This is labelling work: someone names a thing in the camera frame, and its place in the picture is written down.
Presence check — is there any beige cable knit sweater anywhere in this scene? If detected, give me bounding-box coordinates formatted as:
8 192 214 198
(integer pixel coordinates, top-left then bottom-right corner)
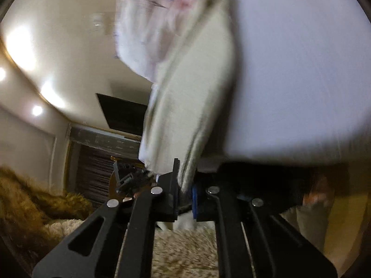
138 0 242 232

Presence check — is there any beige shaggy rug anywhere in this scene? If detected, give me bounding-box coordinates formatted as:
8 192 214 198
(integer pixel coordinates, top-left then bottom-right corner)
46 218 220 278

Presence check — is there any brown furry blanket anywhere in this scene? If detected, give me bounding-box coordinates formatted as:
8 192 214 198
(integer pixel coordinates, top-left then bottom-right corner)
1 166 94 272

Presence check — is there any lavender bed sheet mattress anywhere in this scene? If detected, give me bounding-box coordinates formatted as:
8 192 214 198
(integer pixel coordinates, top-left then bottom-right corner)
199 0 371 168

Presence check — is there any left pink floral pillow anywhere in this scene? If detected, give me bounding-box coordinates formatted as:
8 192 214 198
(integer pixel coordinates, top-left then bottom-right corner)
114 0 199 83

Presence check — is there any black wall television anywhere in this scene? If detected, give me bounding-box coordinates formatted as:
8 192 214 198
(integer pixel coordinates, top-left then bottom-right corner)
96 93 147 136

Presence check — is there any white wall switch panel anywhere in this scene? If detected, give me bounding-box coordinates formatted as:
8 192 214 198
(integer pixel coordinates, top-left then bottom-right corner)
91 12 112 29

